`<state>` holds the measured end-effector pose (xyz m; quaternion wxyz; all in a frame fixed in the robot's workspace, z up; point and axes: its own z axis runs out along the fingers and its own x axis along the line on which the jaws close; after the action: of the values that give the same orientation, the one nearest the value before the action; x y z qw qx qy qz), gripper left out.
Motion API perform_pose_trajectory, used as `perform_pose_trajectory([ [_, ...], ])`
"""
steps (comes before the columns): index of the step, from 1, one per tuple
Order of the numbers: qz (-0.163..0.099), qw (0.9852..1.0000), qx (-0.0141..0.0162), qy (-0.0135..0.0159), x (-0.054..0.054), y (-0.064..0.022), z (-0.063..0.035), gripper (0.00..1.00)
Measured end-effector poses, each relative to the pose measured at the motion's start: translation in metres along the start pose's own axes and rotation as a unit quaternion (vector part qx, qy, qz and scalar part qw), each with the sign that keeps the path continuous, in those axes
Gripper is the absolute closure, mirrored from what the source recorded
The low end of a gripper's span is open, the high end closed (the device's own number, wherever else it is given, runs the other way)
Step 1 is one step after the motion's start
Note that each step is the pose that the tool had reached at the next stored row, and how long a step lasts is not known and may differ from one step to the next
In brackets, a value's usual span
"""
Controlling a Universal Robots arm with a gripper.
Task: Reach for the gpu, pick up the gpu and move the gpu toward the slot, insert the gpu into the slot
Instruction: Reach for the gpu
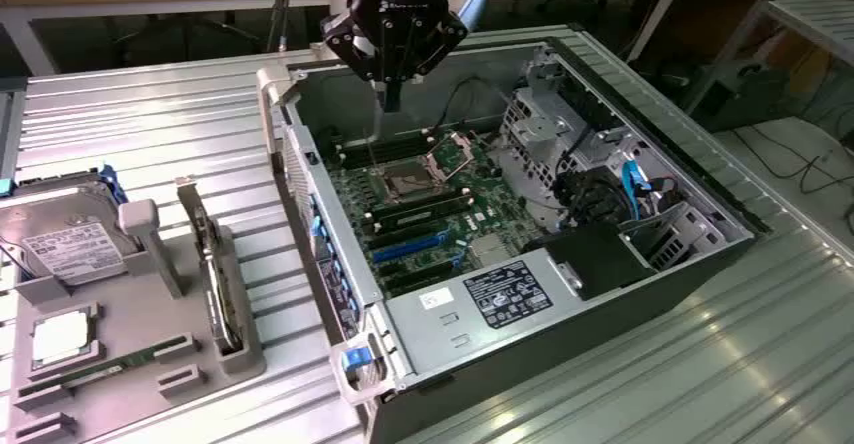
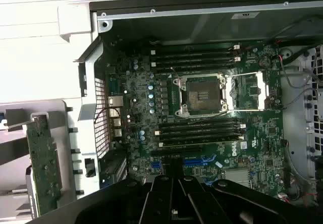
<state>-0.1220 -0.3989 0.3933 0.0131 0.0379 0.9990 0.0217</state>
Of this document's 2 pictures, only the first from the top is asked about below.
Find black plastic shroud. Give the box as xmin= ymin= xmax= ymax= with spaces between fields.
xmin=542 ymin=223 xmax=660 ymax=302

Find black thin cable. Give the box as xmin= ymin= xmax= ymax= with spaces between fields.
xmin=732 ymin=126 xmax=854 ymax=191

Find CPU socket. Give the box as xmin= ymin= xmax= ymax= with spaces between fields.
xmin=378 ymin=160 xmax=443 ymax=196

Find blue flat wire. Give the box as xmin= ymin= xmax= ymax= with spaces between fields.
xmin=620 ymin=160 xmax=653 ymax=223

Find thin black looped wire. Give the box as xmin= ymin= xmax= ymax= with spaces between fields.
xmin=437 ymin=76 xmax=513 ymax=133

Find grey corner clamp fixture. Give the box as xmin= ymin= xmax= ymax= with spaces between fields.
xmin=330 ymin=341 xmax=397 ymax=406
xmin=257 ymin=61 xmax=313 ymax=108

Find silver power supply box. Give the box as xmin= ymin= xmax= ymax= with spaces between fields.
xmin=382 ymin=251 xmax=584 ymax=381

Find metal socket cover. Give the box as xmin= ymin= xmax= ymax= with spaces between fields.
xmin=425 ymin=130 xmax=483 ymax=171

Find silver metal drive cage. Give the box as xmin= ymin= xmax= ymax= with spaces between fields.
xmin=497 ymin=46 xmax=644 ymax=216

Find blue plastic disk caddy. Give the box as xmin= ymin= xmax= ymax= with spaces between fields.
xmin=84 ymin=162 xmax=130 ymax=206

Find silver disk bay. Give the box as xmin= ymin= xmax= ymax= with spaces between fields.
xmin=617 ymin=201 xmax=757 ymax=273

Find metal slat side table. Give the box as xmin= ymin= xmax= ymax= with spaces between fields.
xmin=680 ymin=0 xmax=854 ymax=116

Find blue expansion slot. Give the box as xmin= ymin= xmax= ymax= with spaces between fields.
xmin=371 ymin=231 xmax=451 ymax=264

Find green motherboard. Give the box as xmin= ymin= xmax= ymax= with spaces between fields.
xmin=326 ymin=127 xmax=557 ymax=298

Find black RAM slot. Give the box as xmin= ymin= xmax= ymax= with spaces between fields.
xmin=339 ymin=141 xmax=439 ymax=166

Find silver hard disk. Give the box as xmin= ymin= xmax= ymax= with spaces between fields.
xmin=0 ymin=171 xmax=132 ymax=286

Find silver chipset heatsink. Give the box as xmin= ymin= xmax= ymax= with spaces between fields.
xmin=469 ymin=237 xmax=517 ymax=266

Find silver CPU chip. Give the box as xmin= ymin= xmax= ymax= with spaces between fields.
xmin=31 ymin=312 xmax=92 ymax=366

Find black wire bundle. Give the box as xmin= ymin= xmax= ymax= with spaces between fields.
xmin=555 ymin=170 xmax=630 ymax=226

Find green gpu card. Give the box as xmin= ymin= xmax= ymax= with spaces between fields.
xmin=173 ymin=175 xmax=246 ymax=353

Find black expansion slot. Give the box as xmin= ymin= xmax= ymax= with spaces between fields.
xmin=382 ymin=262 xmax=463 ymax=288

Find aluminium profile frame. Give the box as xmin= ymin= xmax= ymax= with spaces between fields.
xmin=0 ymin=76 xmax=30 ymax=180

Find RAM stick with white label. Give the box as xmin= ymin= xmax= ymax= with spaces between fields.
xmin=379 ymin=202 xmax=471 ymax=229

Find black box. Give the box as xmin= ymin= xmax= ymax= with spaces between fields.
xmin=705 ymin=61 xmax=793 ymax=133

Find green loose RAM stick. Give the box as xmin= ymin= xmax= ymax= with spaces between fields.
xmin=32 ymin=341 xmax=186 ymax=390

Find black chair base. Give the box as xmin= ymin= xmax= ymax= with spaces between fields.
xmin=110 ymin=11 xmax=263 ymax=61

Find black open PC case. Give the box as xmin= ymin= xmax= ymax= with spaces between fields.
xmin=257 ymin=23 xmax=770 ymax=444

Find grey plastic parts rack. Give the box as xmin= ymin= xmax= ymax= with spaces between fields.
xmin=0 ymin=198 xmax=269 ymax=444

